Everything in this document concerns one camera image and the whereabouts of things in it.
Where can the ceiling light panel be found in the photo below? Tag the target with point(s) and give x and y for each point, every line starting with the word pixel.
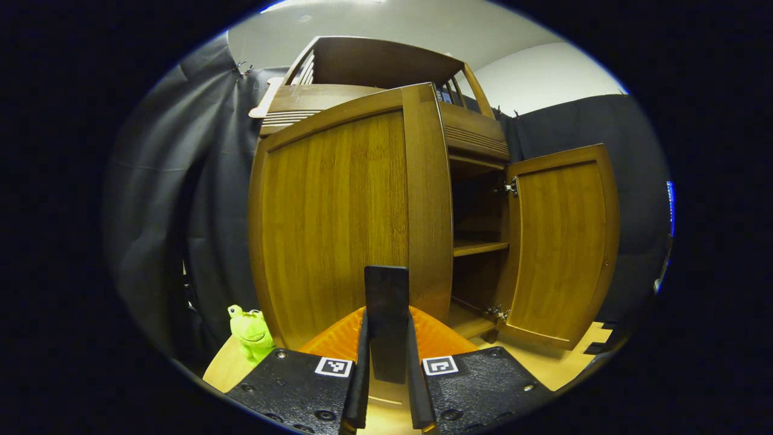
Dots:
pixel 314 3

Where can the wooden cabinet drawer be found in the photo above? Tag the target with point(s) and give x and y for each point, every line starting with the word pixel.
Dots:
pixel 474 130

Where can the black backdrop cloth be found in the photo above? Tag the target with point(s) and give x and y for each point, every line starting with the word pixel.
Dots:
pixel 634 151
pixel 175 199

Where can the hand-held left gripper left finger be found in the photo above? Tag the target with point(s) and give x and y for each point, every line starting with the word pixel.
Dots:
pixel 361 380

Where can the row of blue white books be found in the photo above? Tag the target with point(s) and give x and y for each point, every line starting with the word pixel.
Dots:
pixel 445 94

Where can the wooden shoe cabinet door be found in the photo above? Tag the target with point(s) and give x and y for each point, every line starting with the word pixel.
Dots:
pixel 561 241
pixel 332 211

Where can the metal cloth clips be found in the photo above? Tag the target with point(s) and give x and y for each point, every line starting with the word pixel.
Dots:
pixel 243 68

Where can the metal door hinge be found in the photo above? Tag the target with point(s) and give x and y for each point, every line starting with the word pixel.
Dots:
pixel 511 187
pixel 499 313

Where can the wooden inner cabinet shelf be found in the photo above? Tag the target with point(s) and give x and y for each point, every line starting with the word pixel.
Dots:
pixel 480 248

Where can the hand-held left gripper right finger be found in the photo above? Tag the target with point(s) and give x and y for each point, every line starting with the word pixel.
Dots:
pixel 416 386

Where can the light wooden board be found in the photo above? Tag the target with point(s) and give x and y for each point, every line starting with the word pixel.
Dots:
pixel 266 99

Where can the green frog plush toy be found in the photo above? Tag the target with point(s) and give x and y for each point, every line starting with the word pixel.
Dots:
pixel 253 335

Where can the wooden double-door shoe cabinet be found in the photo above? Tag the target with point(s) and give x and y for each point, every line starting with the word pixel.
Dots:
pixel 374 60

